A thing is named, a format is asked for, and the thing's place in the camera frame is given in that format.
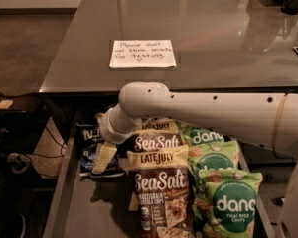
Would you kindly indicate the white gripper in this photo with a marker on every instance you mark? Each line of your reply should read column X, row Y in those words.
column 109, row 129

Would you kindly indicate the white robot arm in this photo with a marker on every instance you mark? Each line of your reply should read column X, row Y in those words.
column 269, row 120

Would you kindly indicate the front blue Kettle chip bag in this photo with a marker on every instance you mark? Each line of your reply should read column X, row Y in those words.
column 87, row 140

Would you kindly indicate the middle brown Sea Salt bag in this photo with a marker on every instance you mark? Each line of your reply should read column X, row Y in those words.
column 154, row 135

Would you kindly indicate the brown sea salt bag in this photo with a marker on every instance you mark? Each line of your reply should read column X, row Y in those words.
column 154, row 135
column 162, row 188

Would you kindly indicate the front brown Sea Salt bag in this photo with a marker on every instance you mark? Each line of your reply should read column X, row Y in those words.
column 162, row 188

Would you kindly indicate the back green Dang chip bag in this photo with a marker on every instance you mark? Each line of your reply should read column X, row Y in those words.
column 193, row 135

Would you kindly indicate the green dang chip bag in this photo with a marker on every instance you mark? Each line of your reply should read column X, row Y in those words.
column 193, row 135
column 226, row 201
column 212, row 157

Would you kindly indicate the middle green Dang chip bag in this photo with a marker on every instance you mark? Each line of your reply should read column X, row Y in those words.
column 212, row 157

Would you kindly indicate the front green Dang chip bag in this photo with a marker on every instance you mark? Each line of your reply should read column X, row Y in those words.
column 226, row 201

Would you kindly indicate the dark lower drawer unit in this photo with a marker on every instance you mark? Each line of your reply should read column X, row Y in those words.
column 257, row 156

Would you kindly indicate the black side cabinet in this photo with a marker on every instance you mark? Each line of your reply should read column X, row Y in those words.
column 23, row 119

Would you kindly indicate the white handwritten paper note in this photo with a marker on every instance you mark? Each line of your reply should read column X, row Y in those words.
column 142, row 54

